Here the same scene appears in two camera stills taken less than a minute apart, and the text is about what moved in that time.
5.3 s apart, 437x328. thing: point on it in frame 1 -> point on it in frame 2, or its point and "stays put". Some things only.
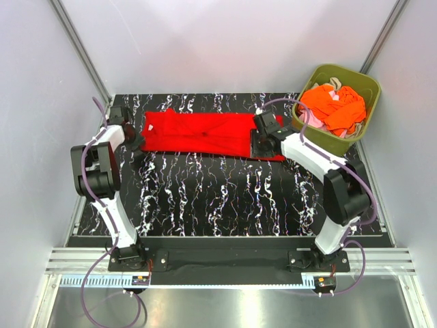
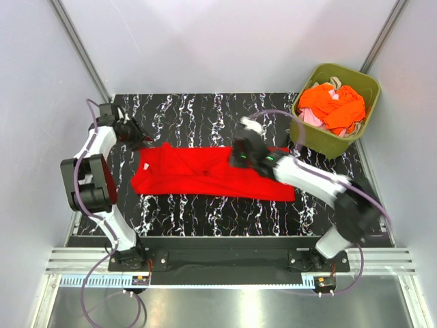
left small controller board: [140, 280] stays put
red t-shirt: [222, 134] -> [203, 173]
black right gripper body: [258, 147] -> [237, 159]
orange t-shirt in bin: [341, 108] stays put
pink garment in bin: [315, 121] stays put
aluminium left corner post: [80, 50] stays put
